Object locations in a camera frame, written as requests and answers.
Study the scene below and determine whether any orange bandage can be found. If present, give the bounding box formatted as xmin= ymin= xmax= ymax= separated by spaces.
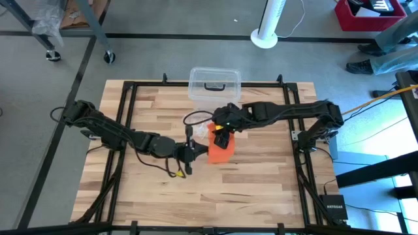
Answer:
xmin=206 ymin=121 xmax=236 ymax=165

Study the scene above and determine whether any person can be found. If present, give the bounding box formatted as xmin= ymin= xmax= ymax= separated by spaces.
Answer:
xmin=345 ymin=11 xmax=418 ymax=76

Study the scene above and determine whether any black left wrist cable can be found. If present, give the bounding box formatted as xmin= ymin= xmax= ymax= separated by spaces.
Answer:
xmin=135 ymin=153 xmax=187 ymax=180

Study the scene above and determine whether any black left base cable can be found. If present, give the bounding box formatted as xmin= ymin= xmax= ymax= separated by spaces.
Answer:
xmin=49 ymin=106 xmax=67 ymax=124

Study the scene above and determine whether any crumpled clear plastic sheet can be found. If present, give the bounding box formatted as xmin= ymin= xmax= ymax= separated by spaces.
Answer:
xmin=31 ymin=0 xmax=65 ymax=48

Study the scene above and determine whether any white tower fan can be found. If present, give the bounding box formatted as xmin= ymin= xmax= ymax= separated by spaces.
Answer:
xmin=250 ymin=0 xmax=287 ymax=50

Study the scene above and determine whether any red plastic crate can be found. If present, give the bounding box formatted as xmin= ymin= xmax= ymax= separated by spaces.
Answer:
xmin=334 ymin=0 xmax=408 ymax=33

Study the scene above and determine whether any clear plastic bag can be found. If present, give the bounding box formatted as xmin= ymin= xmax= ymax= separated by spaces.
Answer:
xmin=186 ymin=110 xmax=214 ymax=140

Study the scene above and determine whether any brown cardboard piece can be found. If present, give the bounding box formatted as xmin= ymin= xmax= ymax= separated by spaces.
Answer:
xmin=60 ymin=0 xmax=109 ymax=30

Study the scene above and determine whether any white fan cable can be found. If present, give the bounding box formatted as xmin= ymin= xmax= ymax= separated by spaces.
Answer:
xmin=277 ymin=0 xmax=306 ymax=39

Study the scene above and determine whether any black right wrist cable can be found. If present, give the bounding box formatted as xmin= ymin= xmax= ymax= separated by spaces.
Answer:
xmin=182 ymin=110 xmax=216 ymax=127

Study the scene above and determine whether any black desk frame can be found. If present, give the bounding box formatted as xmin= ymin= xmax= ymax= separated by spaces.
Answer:
xmin=335 ymin=70 xmax=418 ymax=235

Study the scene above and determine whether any black Netgear router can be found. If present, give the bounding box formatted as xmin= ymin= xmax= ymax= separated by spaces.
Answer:
xmin=319 ymin=194 xmax=349 ymax=221

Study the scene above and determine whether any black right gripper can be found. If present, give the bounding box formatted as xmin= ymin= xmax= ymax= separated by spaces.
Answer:
xmin=211 ymin=102 xmax=249 ymax=150

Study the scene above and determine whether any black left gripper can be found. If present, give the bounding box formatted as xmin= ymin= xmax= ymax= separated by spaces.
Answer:
xmin=174 ymin=125 xmax=210 ymax=176

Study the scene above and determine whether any yellow hanging cable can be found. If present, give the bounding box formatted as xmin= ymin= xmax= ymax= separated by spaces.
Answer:
xmin=341 ymin=84 xmax=418 ymax=116

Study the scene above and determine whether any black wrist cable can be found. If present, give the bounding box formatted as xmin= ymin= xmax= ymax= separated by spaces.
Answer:
xmin=182 ymin=110 xmax=216 ymax=127
xmin=135 ymin=153 xmax=187 ymax=180

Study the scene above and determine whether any grey metal wheeled cart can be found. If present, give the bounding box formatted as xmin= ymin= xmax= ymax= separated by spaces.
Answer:
xmin=0 ymin=0 xmax=116 ymax=65

